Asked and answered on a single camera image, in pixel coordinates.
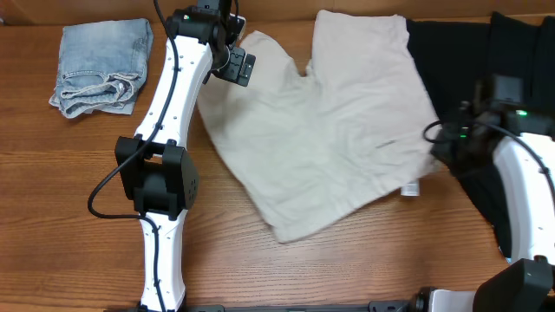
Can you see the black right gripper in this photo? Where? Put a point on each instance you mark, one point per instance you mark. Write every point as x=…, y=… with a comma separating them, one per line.
x=442, y=152

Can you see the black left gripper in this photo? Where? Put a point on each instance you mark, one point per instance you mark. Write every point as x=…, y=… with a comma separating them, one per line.
x=232, y=71

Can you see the beige shorts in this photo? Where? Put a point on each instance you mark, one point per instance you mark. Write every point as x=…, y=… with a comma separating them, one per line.
x=312, y=148

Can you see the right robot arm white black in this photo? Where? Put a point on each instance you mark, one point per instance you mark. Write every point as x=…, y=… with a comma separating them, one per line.
x=498, y=128

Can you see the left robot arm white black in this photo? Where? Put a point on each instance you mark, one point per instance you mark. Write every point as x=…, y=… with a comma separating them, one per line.
x=157, y=173

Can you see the black garment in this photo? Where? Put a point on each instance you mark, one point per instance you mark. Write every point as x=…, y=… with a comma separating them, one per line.
x=452, y=58

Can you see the folded light blue jeans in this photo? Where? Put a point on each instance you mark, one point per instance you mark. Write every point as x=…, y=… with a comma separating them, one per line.
x=102, y=67

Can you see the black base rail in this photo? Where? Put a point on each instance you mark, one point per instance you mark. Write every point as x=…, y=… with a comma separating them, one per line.
x=374, y=306

